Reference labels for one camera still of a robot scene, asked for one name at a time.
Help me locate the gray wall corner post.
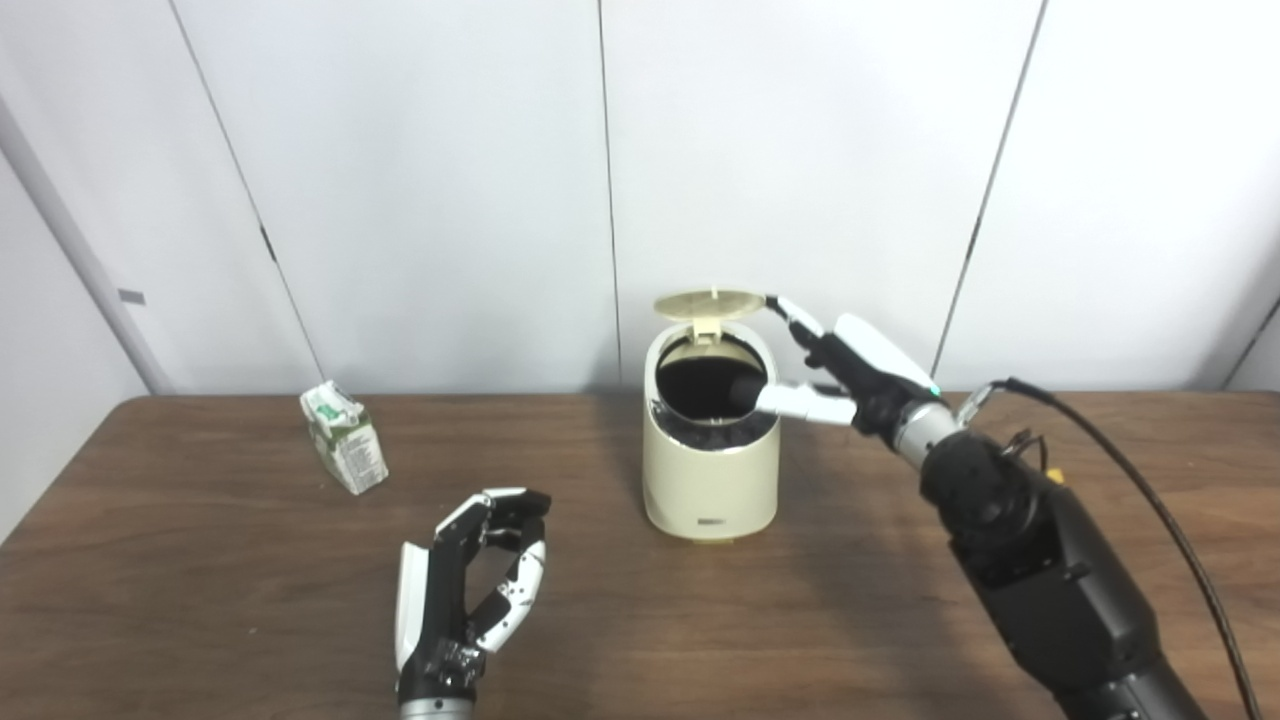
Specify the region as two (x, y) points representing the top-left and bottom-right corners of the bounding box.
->
(0, 95), (176, 394)

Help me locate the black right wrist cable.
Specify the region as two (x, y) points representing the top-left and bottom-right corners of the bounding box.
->
(955, 378), (1263, 720)

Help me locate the green white milk carton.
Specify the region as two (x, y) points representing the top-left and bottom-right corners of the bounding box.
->
(300, 380), (390, 496)

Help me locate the round cream bin lid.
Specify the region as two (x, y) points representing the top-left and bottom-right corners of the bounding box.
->
(654, 289), (767, 346)

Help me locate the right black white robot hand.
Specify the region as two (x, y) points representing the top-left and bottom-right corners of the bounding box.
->
(730, 294), (946, 441)

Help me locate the black bin liner bag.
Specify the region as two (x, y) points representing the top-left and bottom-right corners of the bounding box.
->
(655, 352), (773, 447)

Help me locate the cream-colored bin body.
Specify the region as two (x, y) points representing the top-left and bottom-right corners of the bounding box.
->
(642, 320), (781, 544)

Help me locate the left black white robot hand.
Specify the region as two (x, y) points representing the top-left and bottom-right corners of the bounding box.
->
(394, 488), (552, 706)

